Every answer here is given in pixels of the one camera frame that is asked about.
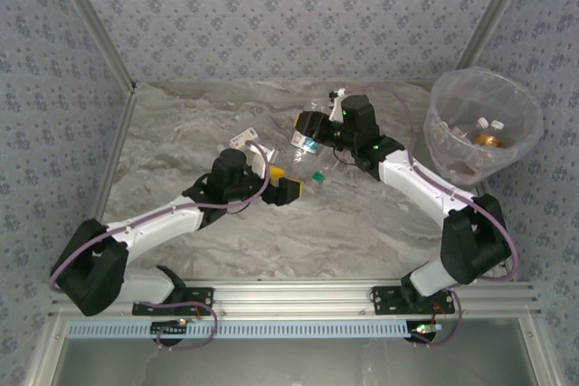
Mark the bottle teal white red label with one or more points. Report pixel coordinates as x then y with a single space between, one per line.
298 137

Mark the small bottle white red label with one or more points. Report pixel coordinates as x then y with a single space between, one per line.
242 137

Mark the red and gold plastic bottle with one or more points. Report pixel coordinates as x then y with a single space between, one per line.
488 138

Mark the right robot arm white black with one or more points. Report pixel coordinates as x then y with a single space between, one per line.
475 241

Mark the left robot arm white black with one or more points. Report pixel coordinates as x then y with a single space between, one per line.
90 268

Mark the bin with clear plastic liner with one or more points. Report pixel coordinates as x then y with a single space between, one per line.
493 164

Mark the small circuit board with LED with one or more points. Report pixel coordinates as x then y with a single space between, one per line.
425 328
169 325

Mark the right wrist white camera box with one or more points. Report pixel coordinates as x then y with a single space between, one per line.
337 106

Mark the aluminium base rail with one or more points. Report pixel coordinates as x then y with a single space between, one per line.
294 298

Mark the aluminium side rail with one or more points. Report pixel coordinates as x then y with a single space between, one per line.
111 155

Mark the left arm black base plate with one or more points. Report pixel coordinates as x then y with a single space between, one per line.
199 298

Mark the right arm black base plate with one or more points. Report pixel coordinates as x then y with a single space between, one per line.
384 301

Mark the aluminium frame post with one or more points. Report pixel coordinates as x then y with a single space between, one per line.
496 11
94 20

